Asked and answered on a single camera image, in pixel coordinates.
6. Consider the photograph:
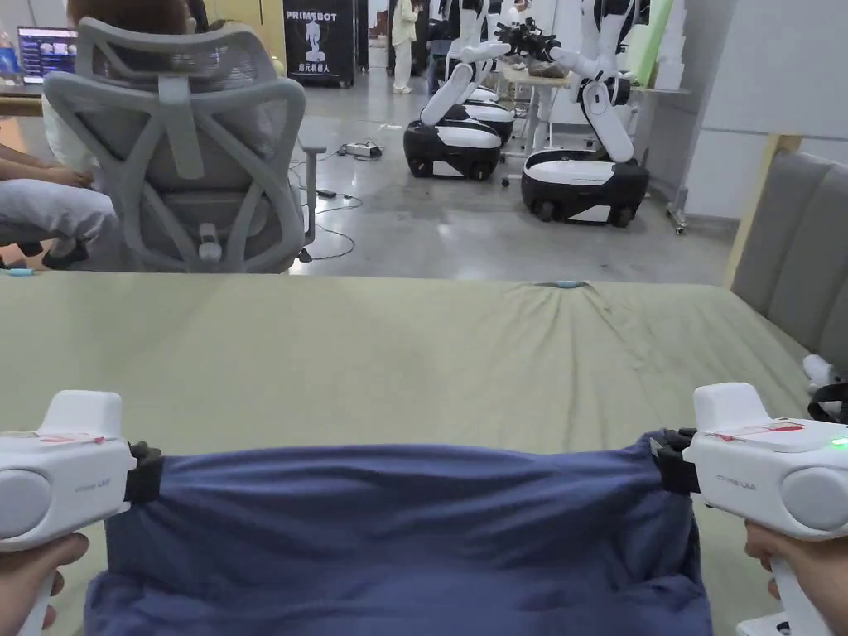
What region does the person's left hand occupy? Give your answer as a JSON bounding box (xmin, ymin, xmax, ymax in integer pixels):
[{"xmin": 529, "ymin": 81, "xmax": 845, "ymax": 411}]
[{"xmin": 0, "ymin": 532, "xmax": 90, "ymax": 636}]

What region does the black standing banner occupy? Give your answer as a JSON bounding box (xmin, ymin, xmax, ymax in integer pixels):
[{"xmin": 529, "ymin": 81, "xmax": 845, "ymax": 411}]
[{"xmin": 282, "ymin": 0, "xmax": 358, "ymax": 90}]

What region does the bed with beige sheet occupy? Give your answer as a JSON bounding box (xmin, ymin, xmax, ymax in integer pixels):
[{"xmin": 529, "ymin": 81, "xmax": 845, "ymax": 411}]
[{"xmin": 0, "ymin": 272, "xmax": 848, "ymax": 636}]

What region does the grey mesh office chair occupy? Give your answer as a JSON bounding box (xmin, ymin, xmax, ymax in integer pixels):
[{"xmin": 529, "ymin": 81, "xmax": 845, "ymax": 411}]
[{"xmin": 42, "ymin": 16, "xmax": 330, "ymax": 275}]

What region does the white wheeled robot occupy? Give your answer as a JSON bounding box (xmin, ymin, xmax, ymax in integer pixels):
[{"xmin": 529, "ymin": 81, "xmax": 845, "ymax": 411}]
[
  {"xmin": 403, "ymin": 0, "xmax": 515, "ymax": 181},
  {"xmin": 456, "ymin": 84, "xmax": 518, "ymax": 145},
  {"xmin": 519, "ymin": 0, "xmax": 652, "ymax": 230}
]

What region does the dark blue garment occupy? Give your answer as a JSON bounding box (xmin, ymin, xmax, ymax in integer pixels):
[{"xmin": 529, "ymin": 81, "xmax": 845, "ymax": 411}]
[{"xmin": 84, "ymin": 429, "xmax": 714, "ymax": 636}]

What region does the table with light top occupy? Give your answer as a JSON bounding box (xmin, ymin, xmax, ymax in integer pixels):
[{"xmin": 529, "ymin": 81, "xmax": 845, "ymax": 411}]
[{"xmin": 495, "ymin": 58, "xmax": 691, "ymax": 155}]

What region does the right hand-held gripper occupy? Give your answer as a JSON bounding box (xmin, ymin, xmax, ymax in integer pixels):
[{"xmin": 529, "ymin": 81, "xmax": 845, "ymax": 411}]
[{"xmin": 652, "ymin": 383, "xmax": 848, "ymax": 636}]

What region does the person's right hand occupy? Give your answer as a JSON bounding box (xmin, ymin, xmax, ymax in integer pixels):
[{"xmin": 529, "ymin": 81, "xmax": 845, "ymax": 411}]
[{"xmin": 744, "ymin": 519, "xmax": 848, "ymax": 636}]

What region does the white hand controller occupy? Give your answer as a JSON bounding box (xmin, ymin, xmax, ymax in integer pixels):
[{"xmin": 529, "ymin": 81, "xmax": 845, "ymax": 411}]
[{"xmin": 802, "ymin": 354, "xmax": 848, "ymax": 425}]

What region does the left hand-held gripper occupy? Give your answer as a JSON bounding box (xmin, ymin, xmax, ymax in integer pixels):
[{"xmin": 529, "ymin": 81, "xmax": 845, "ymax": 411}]
[{"xmin": 0, "ymin": 390, "xmax": 166, "ymax": 636}]

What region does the open laptop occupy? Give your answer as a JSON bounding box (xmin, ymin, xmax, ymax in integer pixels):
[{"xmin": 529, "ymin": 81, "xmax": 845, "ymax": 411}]
[{"xmin": 16, "ymin": 26, "xmax": 80, "ymax": 85}]

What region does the grey padded headboard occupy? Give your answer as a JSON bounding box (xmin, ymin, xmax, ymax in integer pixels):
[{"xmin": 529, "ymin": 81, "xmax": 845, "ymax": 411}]
[{"xmin": 731, "ymin": 135, "xmax": 848, "ymax": 387}]

